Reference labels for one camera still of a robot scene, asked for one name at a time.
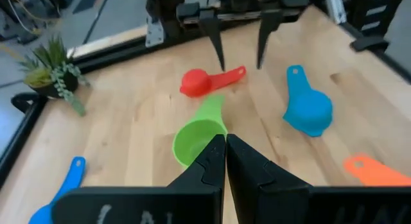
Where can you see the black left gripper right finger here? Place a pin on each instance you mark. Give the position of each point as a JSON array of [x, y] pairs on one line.
[[273, 198]]

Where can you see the small blue measuring cup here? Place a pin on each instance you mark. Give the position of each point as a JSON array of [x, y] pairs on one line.
[[72, 176]]

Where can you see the teal measuring cup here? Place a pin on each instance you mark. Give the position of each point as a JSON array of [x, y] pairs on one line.
[[308, 111]]

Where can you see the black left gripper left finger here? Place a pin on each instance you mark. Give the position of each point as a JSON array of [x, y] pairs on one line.
[[192, 198]]

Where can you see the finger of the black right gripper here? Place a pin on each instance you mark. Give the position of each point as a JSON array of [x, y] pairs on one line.
[[268, 25], [212, 25]]

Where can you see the red measuring cup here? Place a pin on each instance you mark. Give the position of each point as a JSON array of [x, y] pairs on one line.
[[196, 82]]

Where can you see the potted succulent plant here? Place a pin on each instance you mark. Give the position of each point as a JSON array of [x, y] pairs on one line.
[[54, 73]]

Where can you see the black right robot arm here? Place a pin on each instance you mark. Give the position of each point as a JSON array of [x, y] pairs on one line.
[[167, 12]]

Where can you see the black aluminium table frame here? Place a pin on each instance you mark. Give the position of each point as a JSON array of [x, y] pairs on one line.
[[19, 139]]

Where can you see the green measuring cup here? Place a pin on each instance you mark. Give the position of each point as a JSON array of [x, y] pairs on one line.
[[189, 143]]

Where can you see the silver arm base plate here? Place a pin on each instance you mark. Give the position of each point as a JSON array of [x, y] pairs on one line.
[[154, 34]]

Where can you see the orange measuring cup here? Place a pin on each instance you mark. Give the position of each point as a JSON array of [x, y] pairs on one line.
[[375, 174]]

